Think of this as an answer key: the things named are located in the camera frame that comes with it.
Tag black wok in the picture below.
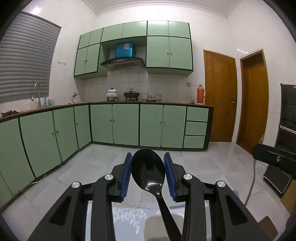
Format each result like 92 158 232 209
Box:
123 89 140 101

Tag glass jar on counter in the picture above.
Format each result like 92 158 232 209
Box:
190 96 195 104

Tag wooden door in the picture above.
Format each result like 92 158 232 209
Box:
236 50 269 154
204 50 237 142

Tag green upper kitchen cabinets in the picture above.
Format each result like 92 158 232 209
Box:
74 21 194 79

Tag green kitchen cabinets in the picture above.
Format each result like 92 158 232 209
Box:
1 102 213 206
74 21 194 79

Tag grey window blind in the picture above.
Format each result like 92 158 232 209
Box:
1 12 61 103

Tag white double utensil holder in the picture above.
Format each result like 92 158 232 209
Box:
144 212 184 240

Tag orange thermos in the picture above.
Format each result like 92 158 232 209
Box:
197 84 205 105

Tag blue box above hood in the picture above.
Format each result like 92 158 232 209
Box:
115 42 136 58

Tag green lower kitchen cabinets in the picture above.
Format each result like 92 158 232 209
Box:
1 102 213 206

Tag light blue placemat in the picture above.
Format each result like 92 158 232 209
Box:
85 201 212 240

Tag brown wooden stool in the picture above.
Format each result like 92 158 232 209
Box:
258 216 278 241

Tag white cooking pot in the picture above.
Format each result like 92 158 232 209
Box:
106 87 118 101

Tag black range hood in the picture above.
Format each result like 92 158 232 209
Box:
100 57 145 71

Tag black plastic spoon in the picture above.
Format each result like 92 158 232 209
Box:
131 149 182 240

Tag left wooden door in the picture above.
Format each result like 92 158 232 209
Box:
204 50 237 142

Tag chrome sink faucet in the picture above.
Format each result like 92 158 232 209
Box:
31 81 42 108

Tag black glass cabinet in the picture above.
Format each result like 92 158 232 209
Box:
263 83 296 197

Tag right wooden door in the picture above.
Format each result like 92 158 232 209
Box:
236 50 269 154

